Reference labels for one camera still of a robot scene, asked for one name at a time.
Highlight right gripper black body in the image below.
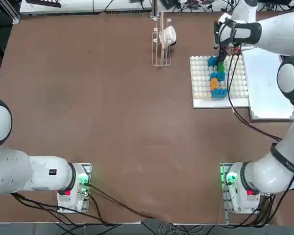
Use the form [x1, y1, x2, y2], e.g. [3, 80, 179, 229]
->
[218, 45, 233, 57]

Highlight blue three-stud block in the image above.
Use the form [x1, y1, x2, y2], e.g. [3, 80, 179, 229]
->
[211, 88, 229, 100]
[207, 55, 221, 68]
[210, 71, 226, 82]

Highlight red-capped marker pen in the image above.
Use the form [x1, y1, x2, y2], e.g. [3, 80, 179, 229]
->
[234, 45, 257, 52]

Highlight yellow two-stud block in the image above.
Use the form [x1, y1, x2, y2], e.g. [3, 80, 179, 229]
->
[209, 78, 220, 91]

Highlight white studded baseplate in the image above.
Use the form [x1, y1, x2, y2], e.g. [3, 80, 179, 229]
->
[189, 55, 250, 109]

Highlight black power strip red switches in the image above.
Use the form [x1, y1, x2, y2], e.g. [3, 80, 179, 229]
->
[186, 0, 206, 8]

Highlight white cup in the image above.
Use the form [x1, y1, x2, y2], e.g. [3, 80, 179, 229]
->
[159, 25, 177, 47]

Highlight white side bench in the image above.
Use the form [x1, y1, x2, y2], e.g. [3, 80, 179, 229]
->
[19, 0, 152, 13]

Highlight long black power strip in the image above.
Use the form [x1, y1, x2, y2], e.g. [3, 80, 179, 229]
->
[26, 0, 62, 8]

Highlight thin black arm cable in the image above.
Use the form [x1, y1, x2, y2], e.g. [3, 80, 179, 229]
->
[225, 55, 284, 142]

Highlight whiteboard with silver frame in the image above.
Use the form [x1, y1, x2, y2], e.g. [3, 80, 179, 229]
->
[241, 45, 294, 122]

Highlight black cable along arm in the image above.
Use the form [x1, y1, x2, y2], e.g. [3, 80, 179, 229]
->
[269, 143, 294, 194]

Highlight black cable bundle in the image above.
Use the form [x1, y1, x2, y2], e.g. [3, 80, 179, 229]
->
[9, 192, 118, 227]
[221, 189, 281, 228]

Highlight black table cable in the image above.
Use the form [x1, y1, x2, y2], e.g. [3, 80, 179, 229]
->
[84, 182, 157, 220]

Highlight aluminium frame profile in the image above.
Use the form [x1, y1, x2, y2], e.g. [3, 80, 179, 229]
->
[0, 0, 21, 24]

